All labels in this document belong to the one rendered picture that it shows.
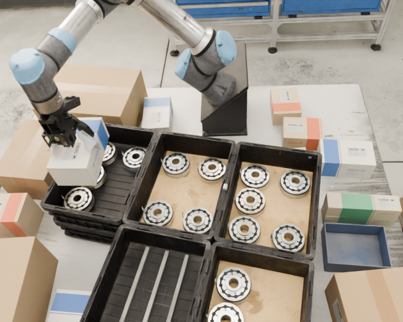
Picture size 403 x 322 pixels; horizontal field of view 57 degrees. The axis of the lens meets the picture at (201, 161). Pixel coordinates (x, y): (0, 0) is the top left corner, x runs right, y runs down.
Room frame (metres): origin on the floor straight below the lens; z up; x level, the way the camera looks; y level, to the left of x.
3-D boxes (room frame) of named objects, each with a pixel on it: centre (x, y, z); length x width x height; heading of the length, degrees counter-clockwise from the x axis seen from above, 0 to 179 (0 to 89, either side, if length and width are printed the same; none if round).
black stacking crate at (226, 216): (0.63, -0.21, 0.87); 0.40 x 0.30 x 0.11; 160
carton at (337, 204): (0.61, -0.53, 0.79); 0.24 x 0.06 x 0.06; 78
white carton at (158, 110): (1.21, 0.17, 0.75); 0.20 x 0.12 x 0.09; 175
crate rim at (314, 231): (0.63, -0.21, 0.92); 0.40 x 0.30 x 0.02; 160
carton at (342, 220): (0.62, -0.54, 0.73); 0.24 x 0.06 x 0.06; 80
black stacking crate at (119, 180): (0.83, 0.35, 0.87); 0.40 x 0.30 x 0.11; 160
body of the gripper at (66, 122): (0.74, 0.37, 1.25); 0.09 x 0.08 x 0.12; 171
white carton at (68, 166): (0.77, 0.37, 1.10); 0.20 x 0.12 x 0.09; 171
